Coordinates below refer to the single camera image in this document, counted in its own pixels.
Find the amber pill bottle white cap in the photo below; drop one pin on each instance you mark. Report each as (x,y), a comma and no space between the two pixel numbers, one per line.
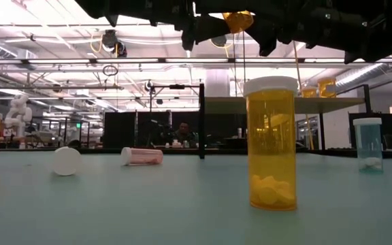
(327,88)
(238,21)
(309,93)

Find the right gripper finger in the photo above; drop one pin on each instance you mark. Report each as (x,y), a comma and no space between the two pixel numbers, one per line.
(271,34)

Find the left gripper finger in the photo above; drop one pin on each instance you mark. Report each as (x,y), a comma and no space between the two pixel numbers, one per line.
(209,29)

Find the small white ball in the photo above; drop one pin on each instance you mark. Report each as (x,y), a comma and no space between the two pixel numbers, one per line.
(66,161)

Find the amber bottle with yellow tablets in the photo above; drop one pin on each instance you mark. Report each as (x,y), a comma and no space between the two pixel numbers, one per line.
(271,153)

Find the wooden shelf black frame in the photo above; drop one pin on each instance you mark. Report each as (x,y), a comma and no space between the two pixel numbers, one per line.
(345,105)

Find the blue pill bottle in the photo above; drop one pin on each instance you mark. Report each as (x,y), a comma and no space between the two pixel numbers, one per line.
(369,146)

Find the pink pill bottle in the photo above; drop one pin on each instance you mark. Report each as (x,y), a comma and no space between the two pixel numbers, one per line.
(145,157)

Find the black overhead bar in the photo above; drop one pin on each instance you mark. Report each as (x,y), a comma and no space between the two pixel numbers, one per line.
(177,87)

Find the long ceiling light bar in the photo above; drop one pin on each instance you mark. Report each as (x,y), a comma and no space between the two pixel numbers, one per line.
(131,60)

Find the white robot figure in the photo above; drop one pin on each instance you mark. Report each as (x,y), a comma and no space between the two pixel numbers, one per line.
(19,112)

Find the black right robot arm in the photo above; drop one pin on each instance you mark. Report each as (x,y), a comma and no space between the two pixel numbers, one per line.
(379,30)

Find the person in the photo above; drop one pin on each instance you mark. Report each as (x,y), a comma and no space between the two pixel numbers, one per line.
(184,131)

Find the black partition panel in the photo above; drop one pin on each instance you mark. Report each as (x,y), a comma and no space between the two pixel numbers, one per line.
(124,129)

